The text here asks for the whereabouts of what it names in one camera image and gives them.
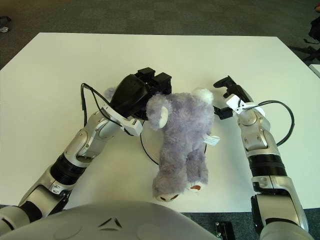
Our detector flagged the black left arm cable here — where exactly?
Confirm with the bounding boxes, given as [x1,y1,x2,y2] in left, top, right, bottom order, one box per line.
[79,83,127,126]

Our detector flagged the silver robot torso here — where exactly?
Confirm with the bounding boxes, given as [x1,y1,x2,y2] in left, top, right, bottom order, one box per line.
[4,201,218,240]

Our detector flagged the purple plush bunny doll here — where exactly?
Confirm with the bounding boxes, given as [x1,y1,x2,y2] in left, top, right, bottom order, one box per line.
[103,87,221,202]

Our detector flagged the black bracket with screws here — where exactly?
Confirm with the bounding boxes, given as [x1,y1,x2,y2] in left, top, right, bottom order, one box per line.
[215,220,235,240]

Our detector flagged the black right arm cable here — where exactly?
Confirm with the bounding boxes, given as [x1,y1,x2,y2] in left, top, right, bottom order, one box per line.
[246,100,295,147]

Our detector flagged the white plate with black rim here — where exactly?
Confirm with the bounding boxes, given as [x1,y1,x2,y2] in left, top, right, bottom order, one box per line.
[139,119,209,166]

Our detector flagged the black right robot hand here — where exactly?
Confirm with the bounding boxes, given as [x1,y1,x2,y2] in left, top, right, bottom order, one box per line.
[212,76,253,120]

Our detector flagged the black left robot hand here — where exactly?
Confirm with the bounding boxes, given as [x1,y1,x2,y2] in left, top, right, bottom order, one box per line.
[109,66,173,121]

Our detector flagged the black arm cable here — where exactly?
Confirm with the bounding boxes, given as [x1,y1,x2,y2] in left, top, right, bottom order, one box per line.
[246,100,295,147]
[79,83,127,126]

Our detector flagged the black tripod stand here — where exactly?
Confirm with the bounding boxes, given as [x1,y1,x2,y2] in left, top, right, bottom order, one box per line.
[289,18,320,62]

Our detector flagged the white side table edge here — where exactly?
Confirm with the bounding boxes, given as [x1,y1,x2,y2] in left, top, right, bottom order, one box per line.
[309,63,320,78]

